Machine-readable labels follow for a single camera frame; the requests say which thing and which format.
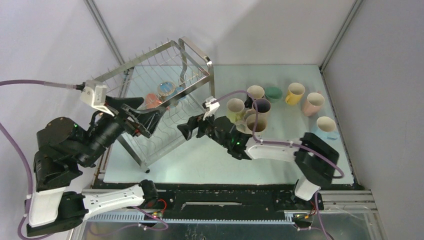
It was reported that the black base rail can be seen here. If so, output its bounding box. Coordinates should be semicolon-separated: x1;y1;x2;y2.
140;183;324;222

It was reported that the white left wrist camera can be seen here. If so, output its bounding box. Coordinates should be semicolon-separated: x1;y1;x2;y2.
80;80;115;117

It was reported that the yellow mug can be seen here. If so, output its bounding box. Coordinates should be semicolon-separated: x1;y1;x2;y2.
284;82;306;106

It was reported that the yellow-green mug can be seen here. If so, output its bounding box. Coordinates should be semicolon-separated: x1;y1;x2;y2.
226;98;246;124

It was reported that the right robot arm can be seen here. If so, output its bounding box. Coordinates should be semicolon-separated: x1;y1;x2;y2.
177;114;340;209

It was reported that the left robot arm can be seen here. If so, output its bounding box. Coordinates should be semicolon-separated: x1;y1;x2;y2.
25;96;166;240

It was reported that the blue-rimmed cup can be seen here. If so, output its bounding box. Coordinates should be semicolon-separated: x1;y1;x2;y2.
157;81;185;102

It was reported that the large pink mug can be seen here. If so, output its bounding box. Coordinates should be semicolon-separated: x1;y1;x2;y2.
252;98;272;117

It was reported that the mint green mug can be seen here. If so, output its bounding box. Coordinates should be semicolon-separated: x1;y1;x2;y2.
264;86;283;103

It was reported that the steel two-tier dish rack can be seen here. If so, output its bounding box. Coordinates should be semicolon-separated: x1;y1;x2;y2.
95;36;216;173

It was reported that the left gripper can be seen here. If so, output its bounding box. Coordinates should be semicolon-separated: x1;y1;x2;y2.
79;94;168;166

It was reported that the light blue mug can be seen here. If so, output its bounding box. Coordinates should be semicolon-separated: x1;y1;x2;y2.
311;116;340;141

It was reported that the pink faceted mug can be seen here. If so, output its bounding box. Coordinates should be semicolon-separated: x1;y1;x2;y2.
301;92;325;117

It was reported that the orange-red cup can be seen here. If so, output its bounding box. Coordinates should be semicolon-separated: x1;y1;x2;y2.
144;93;163;109

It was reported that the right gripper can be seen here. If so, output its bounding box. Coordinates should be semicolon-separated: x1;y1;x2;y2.
178;108;230;149

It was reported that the black mug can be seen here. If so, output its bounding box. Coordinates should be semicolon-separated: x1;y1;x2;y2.
244;85;265;109

